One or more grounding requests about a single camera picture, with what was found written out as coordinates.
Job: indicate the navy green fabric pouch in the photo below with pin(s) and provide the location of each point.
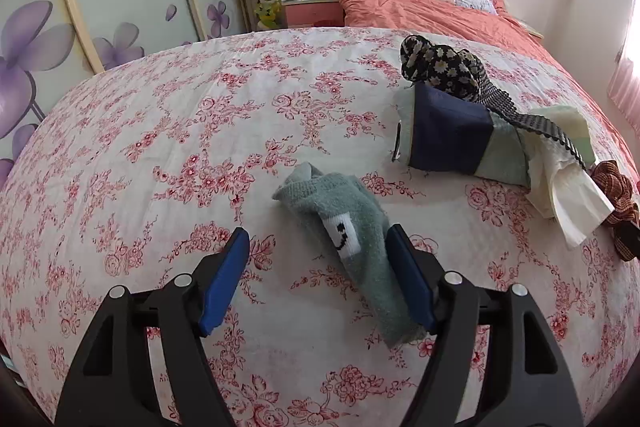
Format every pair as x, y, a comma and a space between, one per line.
437, 132

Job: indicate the brown plaid scrunchie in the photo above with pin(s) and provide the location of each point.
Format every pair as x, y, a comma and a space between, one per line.
623, 222

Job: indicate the floral pink tablecloth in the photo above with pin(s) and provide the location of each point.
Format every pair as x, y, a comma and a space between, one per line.
140, 171

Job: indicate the coral pink bed duvet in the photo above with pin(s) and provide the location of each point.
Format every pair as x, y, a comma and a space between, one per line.
513, 59

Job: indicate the green plush toy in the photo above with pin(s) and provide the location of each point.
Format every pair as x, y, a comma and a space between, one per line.
268, 14

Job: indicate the pink window curtain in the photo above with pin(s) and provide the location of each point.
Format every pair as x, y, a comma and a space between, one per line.
624, 87

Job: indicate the green smiley sock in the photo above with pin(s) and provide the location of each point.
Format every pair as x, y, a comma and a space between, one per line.
346, 218

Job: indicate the pink white nightstand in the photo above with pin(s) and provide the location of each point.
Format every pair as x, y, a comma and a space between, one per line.
312, 13

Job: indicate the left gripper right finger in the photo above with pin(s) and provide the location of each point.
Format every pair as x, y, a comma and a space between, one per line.
526, 380

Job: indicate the black daisy print cloth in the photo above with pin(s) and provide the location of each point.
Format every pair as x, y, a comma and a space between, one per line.
462, 75

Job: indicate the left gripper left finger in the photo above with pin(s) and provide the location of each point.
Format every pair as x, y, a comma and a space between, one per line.
110, 381

